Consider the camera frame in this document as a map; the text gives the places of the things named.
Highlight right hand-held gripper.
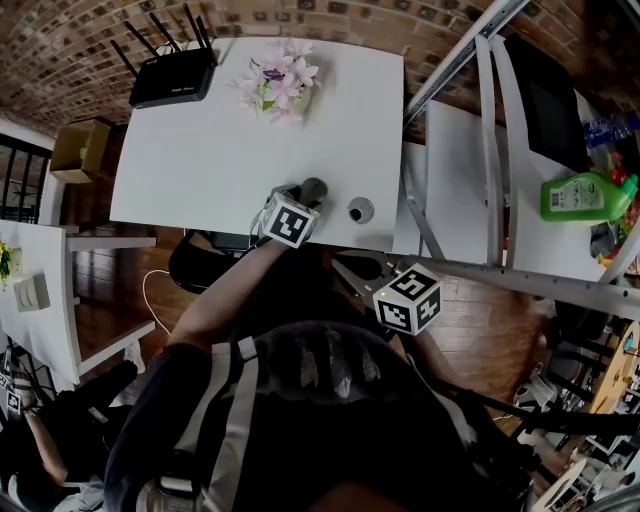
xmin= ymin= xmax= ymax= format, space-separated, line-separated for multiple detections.
xmin=329 ymin=249 xmax=444 ymax=337

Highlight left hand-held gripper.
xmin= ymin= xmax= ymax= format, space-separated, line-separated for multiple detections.
xmin=252 ymin=183 xmax=329 ymax=249

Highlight grey computer mouse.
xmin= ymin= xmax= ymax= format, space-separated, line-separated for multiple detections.
xmin=299 ymin=177 xmax=330 ymax=207

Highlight person's left forearm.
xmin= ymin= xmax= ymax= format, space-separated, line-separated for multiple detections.
xmin=167 ymin=239 xmax=291 ymax=351

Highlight person's right forearm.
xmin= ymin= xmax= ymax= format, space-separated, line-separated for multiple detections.
xmin=414 ymin=329 xmax=456 ymax=386

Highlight pale pink flowers in pot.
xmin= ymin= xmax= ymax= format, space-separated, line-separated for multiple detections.
xmin=228 ymin=38 xmax=324 ymax=126

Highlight person's torso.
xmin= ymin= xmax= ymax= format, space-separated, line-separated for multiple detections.
xmin=103 ymin=294 xmax=501 ymax=512

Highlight white metal shelf rack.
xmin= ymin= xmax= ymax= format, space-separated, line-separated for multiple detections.
xmin=394 ymin=0 xmax=640 ymax=321

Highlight black router with antennas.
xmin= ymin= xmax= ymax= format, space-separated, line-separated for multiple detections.
xmin=109 ymin=2 xmax=221 ymax=109

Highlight open cardboard box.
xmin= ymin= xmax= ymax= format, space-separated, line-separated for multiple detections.
xmin=48 ymin=118 xmax=114 ymax=184

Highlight black monitor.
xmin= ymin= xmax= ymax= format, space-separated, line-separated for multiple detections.
xmin=503 ymin=33 xmax=591 ymax=171

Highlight green detergent bottle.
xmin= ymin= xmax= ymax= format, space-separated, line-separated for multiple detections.
xmin=539 ymin=171 xmax=640 ymax=224

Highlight light wooden round table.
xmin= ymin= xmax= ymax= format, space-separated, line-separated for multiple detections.
xmin=589 ymin=319 xmax=640 ymax=416

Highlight black metal railing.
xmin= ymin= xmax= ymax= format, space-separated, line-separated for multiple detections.
xmin=0 ymin=132 xmax=54 ymax=226

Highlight grey rectangular box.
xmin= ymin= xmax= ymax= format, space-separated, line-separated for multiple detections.
xmin=13 ymin=272 xmax=52 ymax=314

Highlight small white side table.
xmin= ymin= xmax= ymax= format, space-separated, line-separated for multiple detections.
xmin=0 ymin=219 xmax=159 ymax=386

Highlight sunflowers in white pot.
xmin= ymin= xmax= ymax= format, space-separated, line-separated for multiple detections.
xmin=0 ymin=241 xmax=24 ymax=291

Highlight round grey cable grommet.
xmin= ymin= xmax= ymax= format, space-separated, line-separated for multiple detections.
xmin=347 ymin=196 xmax=376 ymax=225

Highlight pale shoulder strap harness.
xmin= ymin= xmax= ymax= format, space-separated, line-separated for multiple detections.
xmin=134 ymin=337 xmax=259 ymax=512

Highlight thin white cable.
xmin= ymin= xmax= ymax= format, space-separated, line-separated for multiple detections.
xmin=142 ymin=268 xmax=174 ymax=334

